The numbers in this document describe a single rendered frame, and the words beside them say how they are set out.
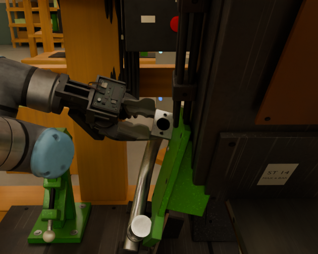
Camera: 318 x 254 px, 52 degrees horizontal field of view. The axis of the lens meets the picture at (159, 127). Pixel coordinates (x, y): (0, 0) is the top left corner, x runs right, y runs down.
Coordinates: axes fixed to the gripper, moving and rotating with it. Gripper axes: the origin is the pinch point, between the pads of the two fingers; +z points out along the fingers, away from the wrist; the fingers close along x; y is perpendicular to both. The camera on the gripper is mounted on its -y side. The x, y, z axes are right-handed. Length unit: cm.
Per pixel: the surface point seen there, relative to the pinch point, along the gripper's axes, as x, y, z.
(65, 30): 23.7, -11.9, -26.1
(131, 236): -20.8, -5.8, 0.2
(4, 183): 14, -236, -81
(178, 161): -9.0, 9.3, 2.9
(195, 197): -12.8, 4.0, 8.3
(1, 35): 546, -890, -417
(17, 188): -10, -56, -33
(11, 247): -27.4, -31.8, -24.4
